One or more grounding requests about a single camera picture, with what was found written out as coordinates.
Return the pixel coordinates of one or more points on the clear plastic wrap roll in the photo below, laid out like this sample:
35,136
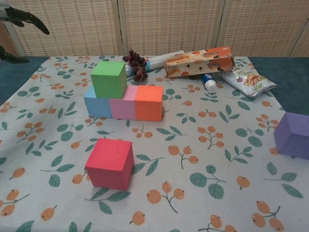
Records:
159,61

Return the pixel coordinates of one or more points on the orange biscuit box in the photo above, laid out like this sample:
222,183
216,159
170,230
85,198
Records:
193,62

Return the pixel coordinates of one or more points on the green foam cube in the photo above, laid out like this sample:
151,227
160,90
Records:
107,82

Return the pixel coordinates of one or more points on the light blue foam cube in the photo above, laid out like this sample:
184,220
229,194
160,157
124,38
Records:
97,107

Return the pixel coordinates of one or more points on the dark red grape bunch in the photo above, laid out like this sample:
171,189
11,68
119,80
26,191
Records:
137,65

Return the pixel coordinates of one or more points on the teal table cover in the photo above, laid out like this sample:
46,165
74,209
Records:
285,79

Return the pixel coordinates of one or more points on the white blue toothpaste tube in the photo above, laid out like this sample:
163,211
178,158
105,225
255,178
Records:
209,82

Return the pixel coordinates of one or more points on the floral print tablecloth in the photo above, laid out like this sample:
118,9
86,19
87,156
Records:
181,205

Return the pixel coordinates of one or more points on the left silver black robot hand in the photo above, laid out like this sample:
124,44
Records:
24,18

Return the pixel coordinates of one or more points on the silver nut snack bag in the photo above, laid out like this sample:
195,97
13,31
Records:
251,83

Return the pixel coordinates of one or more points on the pink foam cube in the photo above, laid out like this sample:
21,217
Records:
122,108

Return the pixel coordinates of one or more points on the purple foam cube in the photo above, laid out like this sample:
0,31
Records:
294,140

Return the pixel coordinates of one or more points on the red foam cube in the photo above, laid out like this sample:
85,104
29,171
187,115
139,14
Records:
108,164

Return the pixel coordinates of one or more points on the bamboo folding screen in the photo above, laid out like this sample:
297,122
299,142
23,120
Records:
169,24

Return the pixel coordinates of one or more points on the orange foam cube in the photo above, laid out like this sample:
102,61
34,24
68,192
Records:
147,106

